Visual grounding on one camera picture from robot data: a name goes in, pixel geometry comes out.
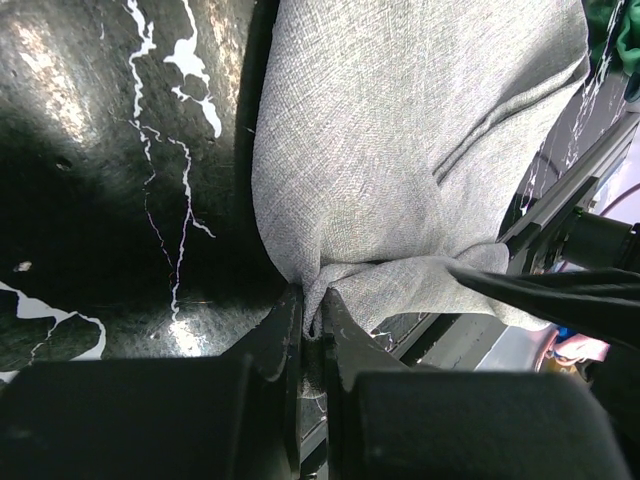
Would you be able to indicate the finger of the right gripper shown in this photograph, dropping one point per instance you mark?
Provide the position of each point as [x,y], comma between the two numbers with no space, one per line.
[603,304]

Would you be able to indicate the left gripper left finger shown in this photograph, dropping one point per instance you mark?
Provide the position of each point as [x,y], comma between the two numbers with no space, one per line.
[231,416]

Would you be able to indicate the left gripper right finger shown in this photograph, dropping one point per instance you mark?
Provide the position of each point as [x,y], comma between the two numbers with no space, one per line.
[494,425]

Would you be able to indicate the grey cloth napkin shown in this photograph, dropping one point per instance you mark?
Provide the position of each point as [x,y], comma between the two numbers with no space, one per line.
[390,139]

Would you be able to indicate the black marble pattern mat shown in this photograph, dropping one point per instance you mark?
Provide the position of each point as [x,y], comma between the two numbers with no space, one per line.
[127,137]

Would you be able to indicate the stack of coloured cloths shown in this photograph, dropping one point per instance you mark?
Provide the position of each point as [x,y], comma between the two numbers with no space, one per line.
[627,42]

